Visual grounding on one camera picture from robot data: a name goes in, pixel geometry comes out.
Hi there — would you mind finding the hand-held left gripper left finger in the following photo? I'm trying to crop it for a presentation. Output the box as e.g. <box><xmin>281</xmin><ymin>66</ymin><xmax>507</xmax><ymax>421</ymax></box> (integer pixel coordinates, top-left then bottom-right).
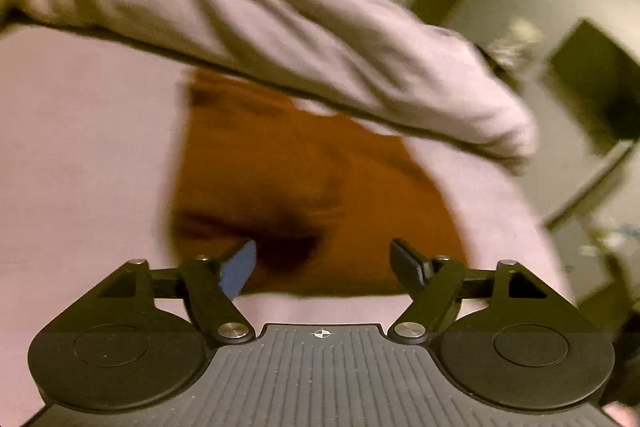
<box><xmin>92</xmin><ymin>239</ymin><xmax>257</xmax><ymax>346</ymax></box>

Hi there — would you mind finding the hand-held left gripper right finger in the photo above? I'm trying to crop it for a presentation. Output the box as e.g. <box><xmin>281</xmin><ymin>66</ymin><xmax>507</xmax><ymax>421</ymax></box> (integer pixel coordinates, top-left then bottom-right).
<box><xmin>388</xmin><ymin>237</ymin><xmax>556</xmax><ymax>344</ymax></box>

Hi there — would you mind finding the brown buttoned cardigan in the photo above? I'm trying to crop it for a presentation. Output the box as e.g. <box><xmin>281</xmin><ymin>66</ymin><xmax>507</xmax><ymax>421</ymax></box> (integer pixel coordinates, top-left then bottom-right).
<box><xmin>167</xmin><ymin>68</ymin><xmax>472</xmax><ymax>299</ymax></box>

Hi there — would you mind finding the bed with lilac sheet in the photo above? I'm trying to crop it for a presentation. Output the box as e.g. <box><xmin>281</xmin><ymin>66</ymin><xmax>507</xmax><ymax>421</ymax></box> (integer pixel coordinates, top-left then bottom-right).
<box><xmin>0</xmin><ymin>24</ymin><xmax>578</xmax><ymax>427</ymax></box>

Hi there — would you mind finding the lilac duvet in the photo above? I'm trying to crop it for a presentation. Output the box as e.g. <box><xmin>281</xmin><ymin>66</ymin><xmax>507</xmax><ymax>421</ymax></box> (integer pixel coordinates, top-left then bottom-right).
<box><xmin>0</xmin><ymin>0</ymin><xmax>540</xmax><ymax>176</ymax></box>

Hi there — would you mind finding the dark framed panel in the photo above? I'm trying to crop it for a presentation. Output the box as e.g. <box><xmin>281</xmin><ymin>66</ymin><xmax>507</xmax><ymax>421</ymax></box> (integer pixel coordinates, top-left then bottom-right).
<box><xmin>546</xmin><ymin>19</ymin><xmax>640</xmax><ymax>154</ymax></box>

